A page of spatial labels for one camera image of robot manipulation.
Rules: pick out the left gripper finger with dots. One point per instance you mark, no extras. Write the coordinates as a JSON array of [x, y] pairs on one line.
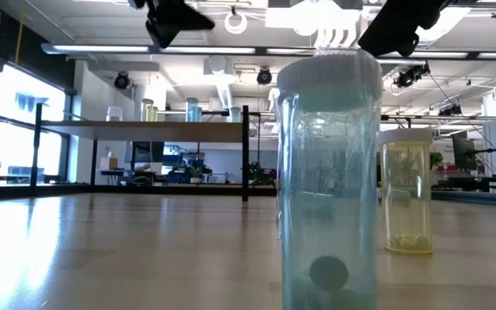
[[175, 21]]

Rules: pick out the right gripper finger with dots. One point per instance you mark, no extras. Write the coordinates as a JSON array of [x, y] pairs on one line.
[[398, 26]]

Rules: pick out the blue medicine bottle white cap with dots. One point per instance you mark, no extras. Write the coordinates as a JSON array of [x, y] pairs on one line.
[[235, 114], [327, 172], [192, 109]]

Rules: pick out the purple medicine bottle white cap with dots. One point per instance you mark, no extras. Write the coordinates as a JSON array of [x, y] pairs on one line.
[[114, 114]]

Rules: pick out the long ceiling light strip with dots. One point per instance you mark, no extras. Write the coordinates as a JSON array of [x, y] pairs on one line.
[[207, 50]]

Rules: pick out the black ceiling spotlight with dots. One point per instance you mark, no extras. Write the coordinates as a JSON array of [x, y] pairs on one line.
[[264, 76], [122, 80]]

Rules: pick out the white ceiling fixture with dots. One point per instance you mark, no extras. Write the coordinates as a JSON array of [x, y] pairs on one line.
[[312, 17]]

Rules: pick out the black monitor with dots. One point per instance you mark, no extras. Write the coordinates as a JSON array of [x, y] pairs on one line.
[[463, 155], [146, 151]]

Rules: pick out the green background plant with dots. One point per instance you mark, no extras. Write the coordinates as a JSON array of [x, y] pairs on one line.
[[435, 158]]

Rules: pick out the cardboard box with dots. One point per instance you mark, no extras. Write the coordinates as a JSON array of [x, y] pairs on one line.
[[108, 163]]

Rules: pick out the wooden shelf with black frame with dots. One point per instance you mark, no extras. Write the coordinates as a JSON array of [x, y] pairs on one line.
[[144, 131]]

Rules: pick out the black aluminium rig frame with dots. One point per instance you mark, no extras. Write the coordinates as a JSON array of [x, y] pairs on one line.
[[144, 190]]

